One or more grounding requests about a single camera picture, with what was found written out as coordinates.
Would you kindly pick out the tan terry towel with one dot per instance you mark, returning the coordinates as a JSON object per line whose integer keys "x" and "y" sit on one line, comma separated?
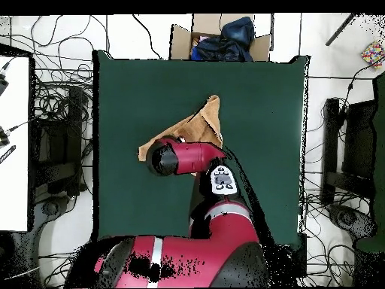
{"x": 207, "y": 120}

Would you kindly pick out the dark green table cloth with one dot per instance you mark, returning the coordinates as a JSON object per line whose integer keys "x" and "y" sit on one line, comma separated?
{"x": 126, "y": 90}

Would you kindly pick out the black strip with marks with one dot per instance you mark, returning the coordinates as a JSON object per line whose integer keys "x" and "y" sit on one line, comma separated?
{"x": 7, "y": 154}

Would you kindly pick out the blue denim garment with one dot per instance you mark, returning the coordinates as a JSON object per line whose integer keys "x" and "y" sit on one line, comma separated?
{"x": 239, "y": 30}

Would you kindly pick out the black box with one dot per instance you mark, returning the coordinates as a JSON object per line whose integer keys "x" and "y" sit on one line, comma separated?
{"x": 299, "y": 256}

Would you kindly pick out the brown cardboard box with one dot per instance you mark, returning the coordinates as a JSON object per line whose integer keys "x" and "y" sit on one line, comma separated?
{"x": 180, "y": 42}

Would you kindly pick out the multicolour spotted item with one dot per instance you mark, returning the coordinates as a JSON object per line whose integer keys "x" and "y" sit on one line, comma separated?
{"x": 373, "y": 54}

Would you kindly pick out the green cloth on side table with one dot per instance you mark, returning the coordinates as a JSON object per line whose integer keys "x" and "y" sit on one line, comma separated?
{"x": 379, "y": 150}

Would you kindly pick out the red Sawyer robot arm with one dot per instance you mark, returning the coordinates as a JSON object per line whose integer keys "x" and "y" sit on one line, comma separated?
{"x": 192, "y": 156}

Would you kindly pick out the black stand frame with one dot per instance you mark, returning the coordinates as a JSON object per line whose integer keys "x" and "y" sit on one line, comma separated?
{"x": 73, "y": 120}
{"x": 331, "y": 135}

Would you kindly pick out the grey stand base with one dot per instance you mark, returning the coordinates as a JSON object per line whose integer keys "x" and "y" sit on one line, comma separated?
{"x": 347, "y": 218}
{"x": 49, "y": 207}

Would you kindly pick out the black pole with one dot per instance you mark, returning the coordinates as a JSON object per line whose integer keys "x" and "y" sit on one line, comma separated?
{"x": 341, "y": 29}

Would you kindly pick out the dark navy garment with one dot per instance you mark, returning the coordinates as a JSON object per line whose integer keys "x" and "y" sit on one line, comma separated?
{"x": 219, "y": 49}

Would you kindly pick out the white table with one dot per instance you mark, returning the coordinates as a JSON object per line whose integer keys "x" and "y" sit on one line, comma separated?
{"x": 15, "y": 150}

